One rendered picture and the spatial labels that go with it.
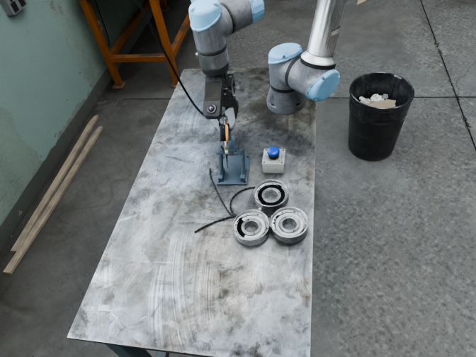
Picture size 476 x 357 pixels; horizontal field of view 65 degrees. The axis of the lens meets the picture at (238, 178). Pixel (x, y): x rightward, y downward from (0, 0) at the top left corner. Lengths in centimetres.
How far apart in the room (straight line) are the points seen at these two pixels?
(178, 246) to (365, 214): 127
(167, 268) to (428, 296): 128
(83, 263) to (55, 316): 29
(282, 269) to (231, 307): 16
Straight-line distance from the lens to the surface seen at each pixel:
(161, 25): 293
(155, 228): 116
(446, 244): 213
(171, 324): 101
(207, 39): 93
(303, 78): 127
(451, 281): 203
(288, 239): 103
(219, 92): 98
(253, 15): 99
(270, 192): 115
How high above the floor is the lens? 170
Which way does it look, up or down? 48 degrees down
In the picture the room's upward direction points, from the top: 10 degrees counter-clockwise
